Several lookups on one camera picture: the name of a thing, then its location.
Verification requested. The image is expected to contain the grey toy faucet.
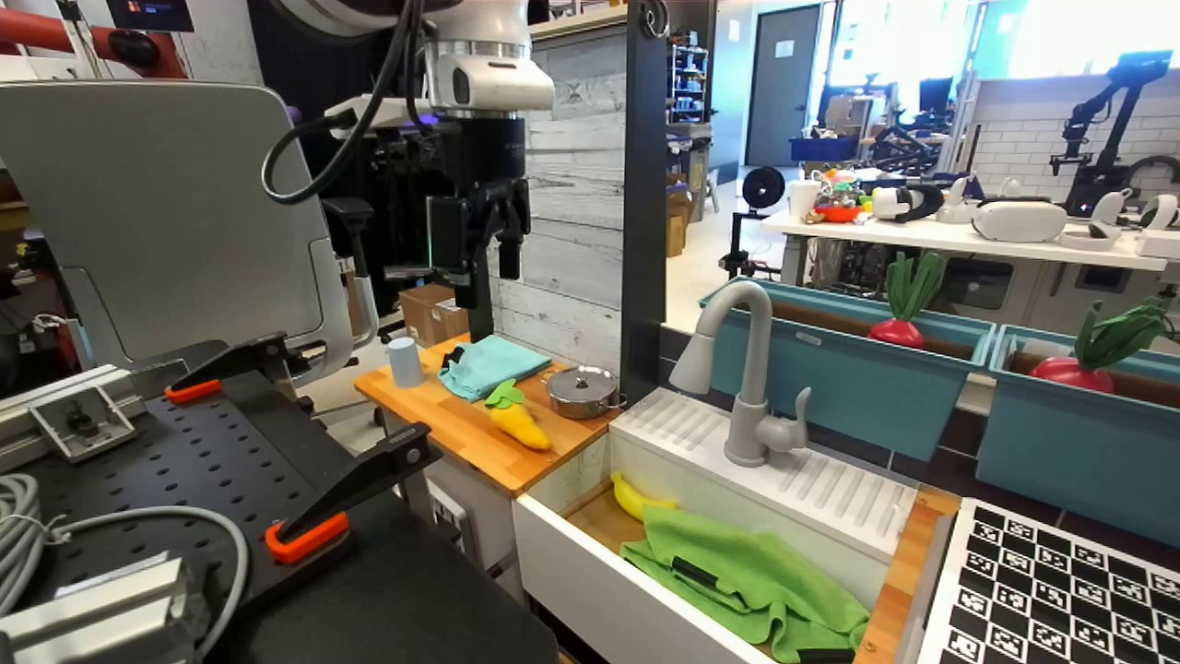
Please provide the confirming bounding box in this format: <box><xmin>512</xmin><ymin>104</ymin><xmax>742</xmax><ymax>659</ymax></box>
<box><xmin>666</xmin><ymin>278</ymin><xmax>819</xmax><ymax>472</ymax></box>

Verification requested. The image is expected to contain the black table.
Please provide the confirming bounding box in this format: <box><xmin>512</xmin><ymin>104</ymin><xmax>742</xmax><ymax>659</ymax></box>
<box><xmin>200</xmin><ymin>482</ymin><xmax>570</xmax><ymax>664</ymax></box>

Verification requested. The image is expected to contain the black spool on stand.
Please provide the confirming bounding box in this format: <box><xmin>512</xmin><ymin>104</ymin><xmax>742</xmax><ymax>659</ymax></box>
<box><xmin>715</xmin><ymin>161</ymin><xmax>792</xmax><ymax>279</ymax></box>

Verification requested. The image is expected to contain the blue cloth mat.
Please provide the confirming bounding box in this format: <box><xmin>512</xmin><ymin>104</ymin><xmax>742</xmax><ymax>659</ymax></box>
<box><xmin>435</xmin><ymin>332</ymin><xmax>554</xmax><ymax>406</ymax></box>

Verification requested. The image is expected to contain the red black tube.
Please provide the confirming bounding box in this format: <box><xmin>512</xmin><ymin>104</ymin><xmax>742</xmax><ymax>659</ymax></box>
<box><xmin>0</xmin><ymin>6</ymin><xmax>191</xmax><ymax>81</ymax></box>

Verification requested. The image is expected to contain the wooden board under checkerboard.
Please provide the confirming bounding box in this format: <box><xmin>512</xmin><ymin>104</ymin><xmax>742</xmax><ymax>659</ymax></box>
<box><xmin>851</xmin><ymin>482</ymin><xmax>961</xmax><ymax>664</ymax></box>

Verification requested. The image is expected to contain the white headset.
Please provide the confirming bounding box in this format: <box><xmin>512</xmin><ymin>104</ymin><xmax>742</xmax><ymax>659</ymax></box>
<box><xmin>966</xmin><ymin>195</ymin><xmax>1074</xmax><ymax>248</ymax></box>

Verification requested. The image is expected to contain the aluminium extrusion bar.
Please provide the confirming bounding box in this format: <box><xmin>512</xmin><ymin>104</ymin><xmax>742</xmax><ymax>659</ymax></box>
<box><xmin>0</xmin><ymin>360</ymin><xmax>140</xmax><ymax>468</ymax></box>
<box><xmin>0</xmin><ymin>546</ymin><xmax>195</xmax><ymax>664</ymax></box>

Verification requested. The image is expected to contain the wooden tray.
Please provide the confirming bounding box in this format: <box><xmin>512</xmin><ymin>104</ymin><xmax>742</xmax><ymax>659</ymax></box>
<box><xmin>353</xmin><ymin>332</ymin><xmax>619</xmax><ymax>497</ymax></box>

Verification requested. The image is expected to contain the black perforated breadboard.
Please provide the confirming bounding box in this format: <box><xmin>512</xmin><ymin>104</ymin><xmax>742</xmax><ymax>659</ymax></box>
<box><xmin>0</xmin><ymin>364</ymin><xmax>415</xmax><ymax>664</ymax></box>

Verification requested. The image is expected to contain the green cloth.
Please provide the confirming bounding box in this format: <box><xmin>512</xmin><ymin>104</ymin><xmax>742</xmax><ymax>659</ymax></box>
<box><xmin>614</xmin><ymin>500</ymin><xmax>875</xmax><ymax>664</ymax></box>

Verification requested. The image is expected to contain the light grey flat panel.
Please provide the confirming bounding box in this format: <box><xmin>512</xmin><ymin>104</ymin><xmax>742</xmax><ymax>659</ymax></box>
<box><xmin>0</xmin><ymin>81</ymin><xmax>357</xmax><ymax>377</ymax></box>

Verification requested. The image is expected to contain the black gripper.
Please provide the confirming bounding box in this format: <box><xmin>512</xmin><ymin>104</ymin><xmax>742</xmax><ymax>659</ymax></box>
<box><xmin>421</xmin><ymin>110</ymin><xmax>533</xmax><ymax>285</ymax></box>

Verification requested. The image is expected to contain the white toy sink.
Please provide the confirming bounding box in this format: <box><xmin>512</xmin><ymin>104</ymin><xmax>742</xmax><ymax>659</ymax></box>
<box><xmin>507</xmin><ymin>383</ymin><xmax>926</xmax><ymax>664</ymax></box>

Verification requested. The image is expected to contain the grey coiled cable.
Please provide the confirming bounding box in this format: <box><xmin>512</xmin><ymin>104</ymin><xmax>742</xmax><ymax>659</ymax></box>
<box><xmin>0</xmin><ymin>468</ymin><xmax>253</xmax><ymax>664</ymax></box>

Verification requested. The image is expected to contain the red radish plush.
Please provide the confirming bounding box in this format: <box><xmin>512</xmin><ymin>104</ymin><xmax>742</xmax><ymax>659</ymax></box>
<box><xmin>1025</xmin><ymin>300</ymin><xmax>1180</xmax><ymax>399</ymax></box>
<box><xmin>866</xmin><ymin>248</ymin><xmax>953</xmax><ymax>351</ymax></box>

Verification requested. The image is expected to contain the orange black clamp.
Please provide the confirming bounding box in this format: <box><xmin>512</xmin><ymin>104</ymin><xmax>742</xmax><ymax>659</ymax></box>
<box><xmin>159</xmin><ymin>337</ymin><xmax>303</xmax><ymax>410</ymax></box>
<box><xmin>261</xmin><ymin>419</ymin><xmax>443</xmax><ymax>573</ymax></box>

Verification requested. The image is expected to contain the cardboard box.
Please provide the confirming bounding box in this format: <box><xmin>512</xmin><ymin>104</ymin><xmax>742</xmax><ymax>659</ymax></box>
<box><xmin>393</xmin><ymin>279</ymin><xmax>475</xmax><ymax>351</ymax></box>

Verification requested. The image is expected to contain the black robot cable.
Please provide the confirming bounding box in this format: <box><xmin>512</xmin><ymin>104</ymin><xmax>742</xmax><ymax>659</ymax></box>
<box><xmin>259</xmin><ymin>0</ymin><xmax>428</xmax><ymax>208</ymax></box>

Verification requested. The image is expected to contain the teal planter bin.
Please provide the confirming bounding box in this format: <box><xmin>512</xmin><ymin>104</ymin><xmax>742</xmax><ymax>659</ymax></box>
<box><xmin>696</xmin><ymin>278</ymin><xmax>1002</xmax><ymax>468</ymax></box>
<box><xmin>972</xmin><ymin>319</ymin><xmax>1180</xmax><ymax>553</ymax></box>

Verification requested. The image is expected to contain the grey wood backsplash panel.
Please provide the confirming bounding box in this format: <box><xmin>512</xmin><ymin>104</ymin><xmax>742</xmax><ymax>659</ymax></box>
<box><xmin>495</xmin><ymin>24</ymin><xmax>631</xmax><ymax>372</ymax></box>

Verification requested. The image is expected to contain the white background table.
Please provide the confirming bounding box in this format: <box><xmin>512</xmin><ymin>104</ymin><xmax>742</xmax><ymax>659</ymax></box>
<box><xmin>762</xmin><ymin>214</ymin><xmax>1180</xmax><ymax>278</ymax></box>

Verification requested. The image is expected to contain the grey-blue plastic cup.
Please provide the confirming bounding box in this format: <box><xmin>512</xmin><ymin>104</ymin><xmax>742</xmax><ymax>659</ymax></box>
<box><xmin>387</xmin><ymin>337</ymin><xmax>428</xmax><ymax>392</ymax></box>

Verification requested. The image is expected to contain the black frame post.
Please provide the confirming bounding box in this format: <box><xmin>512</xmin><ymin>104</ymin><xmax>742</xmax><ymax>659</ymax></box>
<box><xmin>614</xmin><ymin>0</ymin><xmax>676</xmax><ymax>406</ymax></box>

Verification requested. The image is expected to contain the yellow and green plush toy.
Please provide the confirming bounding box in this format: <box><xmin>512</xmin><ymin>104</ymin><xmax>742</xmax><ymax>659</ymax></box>
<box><xmin>480</xmin><ymin>377</ymin><xmax>558</xmax><ymax>454</ymax></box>

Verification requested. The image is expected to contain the dark door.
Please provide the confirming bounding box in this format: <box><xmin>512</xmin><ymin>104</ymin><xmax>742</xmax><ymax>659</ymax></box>
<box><xmin>746</xmin><ymin>3</ymin><xmax>825</xmax><ymax>173</ymax></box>

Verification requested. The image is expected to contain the black white calibration board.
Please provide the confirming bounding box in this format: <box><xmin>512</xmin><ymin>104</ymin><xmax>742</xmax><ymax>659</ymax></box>
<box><xmin>918</xmin><ymin>494</ymin><xmax>1180</xmax><ymax>664</ymax></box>

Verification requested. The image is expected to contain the yellow plush banana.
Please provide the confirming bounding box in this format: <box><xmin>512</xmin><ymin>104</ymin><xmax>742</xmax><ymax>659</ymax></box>
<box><xmin>608</xmin><ymin>468</ymin><xmax>682</xmax><ymax>522</ymax></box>

